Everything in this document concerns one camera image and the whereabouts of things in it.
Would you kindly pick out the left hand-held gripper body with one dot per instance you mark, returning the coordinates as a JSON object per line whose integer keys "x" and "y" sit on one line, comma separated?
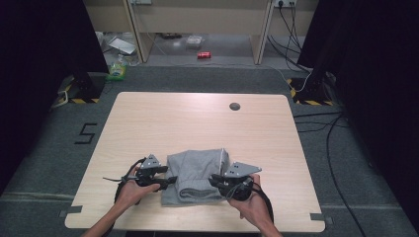
{"x": 150, "y": 169}

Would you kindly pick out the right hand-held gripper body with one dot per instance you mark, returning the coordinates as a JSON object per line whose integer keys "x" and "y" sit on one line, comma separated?
{"x": 238, "y": 174}

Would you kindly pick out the gray shorts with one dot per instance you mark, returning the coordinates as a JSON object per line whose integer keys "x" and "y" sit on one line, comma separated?
{"x": 194, "y": 177}

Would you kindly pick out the person's left hand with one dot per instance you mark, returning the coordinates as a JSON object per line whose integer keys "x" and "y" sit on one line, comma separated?
{"x": 135, "y": 194}

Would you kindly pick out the person's right hand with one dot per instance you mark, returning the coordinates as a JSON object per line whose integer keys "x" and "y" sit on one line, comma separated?
{"x": 253, "y": 207}

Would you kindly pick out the dark round table grommet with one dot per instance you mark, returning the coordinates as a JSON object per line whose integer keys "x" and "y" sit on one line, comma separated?
{"x": 234, "y": 106}

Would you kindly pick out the gray tape piece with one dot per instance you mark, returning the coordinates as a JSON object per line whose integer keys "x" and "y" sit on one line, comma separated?
{"x": 70, "y": 210}
{"x": 321, "y": 218}

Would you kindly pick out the black stand base striped tape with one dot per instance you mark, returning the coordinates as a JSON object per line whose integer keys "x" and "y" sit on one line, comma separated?
{"x": 86, "y": 89}
{"x": 311, "y": 92}

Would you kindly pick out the green packet on floor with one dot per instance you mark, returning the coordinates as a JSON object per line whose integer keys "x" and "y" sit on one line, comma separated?
{"x": 117, "y": 69}

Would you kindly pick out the red drink can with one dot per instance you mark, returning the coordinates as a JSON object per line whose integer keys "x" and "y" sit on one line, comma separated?
{"x": 204, "y": 55}

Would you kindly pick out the clear plastic container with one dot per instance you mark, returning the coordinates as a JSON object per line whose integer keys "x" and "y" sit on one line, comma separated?
{"x": 194, "y": 41}

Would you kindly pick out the black curtain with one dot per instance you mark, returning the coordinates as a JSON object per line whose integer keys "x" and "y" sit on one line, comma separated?
{"x": 39, "y": 65}
{"x": 375, "y": 82}

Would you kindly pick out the light wooden desk frame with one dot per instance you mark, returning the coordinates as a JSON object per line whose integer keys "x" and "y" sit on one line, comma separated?
{"x": 197, "y": 19}

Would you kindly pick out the white wall power outlet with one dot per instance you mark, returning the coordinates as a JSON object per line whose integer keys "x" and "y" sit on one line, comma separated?
{"x": 285, "y": 2}

